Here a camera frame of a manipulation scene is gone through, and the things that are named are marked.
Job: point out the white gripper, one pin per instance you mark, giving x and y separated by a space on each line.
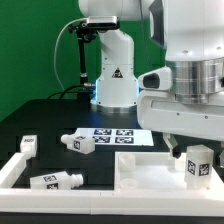
160 112

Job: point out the white square tabletop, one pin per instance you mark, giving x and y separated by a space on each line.
149 171

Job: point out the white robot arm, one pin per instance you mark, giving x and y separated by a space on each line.
186 96

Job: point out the white sheet with markers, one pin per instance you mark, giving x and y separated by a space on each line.
108 136

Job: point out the white U-shaped fence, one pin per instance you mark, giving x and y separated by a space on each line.
205 202

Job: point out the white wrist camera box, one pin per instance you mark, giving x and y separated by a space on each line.
158 80

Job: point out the camera on black stand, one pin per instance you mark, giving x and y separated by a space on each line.
86 32

